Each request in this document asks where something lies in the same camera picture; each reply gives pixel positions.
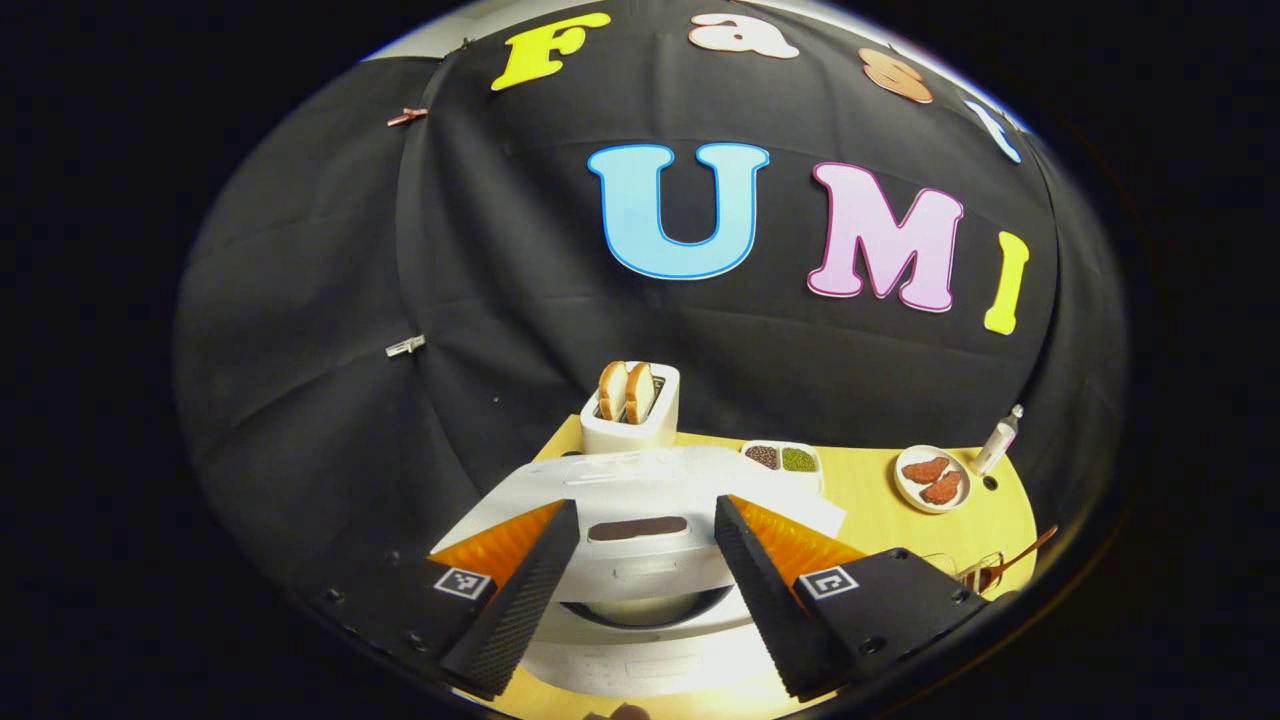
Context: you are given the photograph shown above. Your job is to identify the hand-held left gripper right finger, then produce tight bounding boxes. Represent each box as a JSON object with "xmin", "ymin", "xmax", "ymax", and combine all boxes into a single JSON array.
[{"xmin": 713, "ymin": 494, "xmax": 991, "ymax": 701}]

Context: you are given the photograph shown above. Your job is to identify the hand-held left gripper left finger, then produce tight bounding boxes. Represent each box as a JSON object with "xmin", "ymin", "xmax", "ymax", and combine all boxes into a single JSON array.
[{"xmin": 320, "ymin": 500, "xmax": 581, "ymax": 701}]

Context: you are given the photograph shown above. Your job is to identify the white rice cooker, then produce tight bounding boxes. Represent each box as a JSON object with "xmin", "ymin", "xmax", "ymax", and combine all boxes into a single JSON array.
[{"xmin": 430, "ymin": 446, "xmax": 849, "ymax": 701}]

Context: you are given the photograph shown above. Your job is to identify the metal wire chopstick holder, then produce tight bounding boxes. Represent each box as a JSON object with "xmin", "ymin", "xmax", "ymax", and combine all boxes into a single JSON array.
[{"xmin": 955, "ymin": 552, "xmax": 1006, "ymax": 598}]

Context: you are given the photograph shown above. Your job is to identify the brown wooden spoon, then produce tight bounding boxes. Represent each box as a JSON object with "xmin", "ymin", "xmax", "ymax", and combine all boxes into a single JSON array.
[{"xmin": 965, "ymin": 525, "xmax": 1059, "ymax": 591}]

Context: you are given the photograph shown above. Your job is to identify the white divided bean dish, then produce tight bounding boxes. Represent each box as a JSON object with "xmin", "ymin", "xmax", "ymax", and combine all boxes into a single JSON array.
[{"xmin": 740, "ymin": 440, "xmax": 824, "ymax": 491}]

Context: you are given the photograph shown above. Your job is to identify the white round plate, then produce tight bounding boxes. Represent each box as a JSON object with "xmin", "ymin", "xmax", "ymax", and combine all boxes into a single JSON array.
[{"xmin": 893, "ymin": 445, "xmax": 972, "ymax": 515}]

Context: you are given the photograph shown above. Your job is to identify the white toaster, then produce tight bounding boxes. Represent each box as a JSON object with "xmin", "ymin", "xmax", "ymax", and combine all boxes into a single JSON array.
[{"xmin": 580, "ymin": 362, "xmax": 681, "ymax": 456}]

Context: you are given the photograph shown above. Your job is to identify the toasted bread slice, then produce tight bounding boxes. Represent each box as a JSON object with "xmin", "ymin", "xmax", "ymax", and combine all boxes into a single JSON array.
[
  {"xmin": 598, "ymin": 361, "xmax": 631, "ymax": 422},
  {"xmin": 625, "ymin": 362, "xmax": 658, "ymax": 425}
]

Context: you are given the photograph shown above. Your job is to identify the black backdrop cloth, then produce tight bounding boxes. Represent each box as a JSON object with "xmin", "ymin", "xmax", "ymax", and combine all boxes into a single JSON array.
[{"xmin": 172, "ymin": 0, "xmax": 1131, "ymax": 641}]

